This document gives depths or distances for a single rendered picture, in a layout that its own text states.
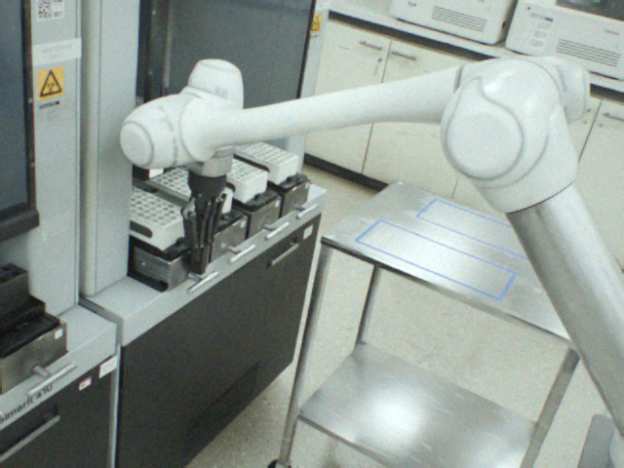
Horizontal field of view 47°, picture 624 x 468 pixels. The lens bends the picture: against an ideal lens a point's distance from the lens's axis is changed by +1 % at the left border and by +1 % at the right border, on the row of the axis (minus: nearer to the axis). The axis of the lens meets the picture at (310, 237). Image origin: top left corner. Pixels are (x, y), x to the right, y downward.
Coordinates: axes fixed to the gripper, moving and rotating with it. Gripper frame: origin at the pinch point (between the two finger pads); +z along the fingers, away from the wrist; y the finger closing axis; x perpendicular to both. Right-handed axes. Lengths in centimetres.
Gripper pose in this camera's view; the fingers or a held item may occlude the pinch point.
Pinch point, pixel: (199, 257)
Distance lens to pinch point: 149.9
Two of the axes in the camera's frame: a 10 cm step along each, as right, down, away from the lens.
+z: -1.6, 8.6, 4.8
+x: 8.6, 3.6, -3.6
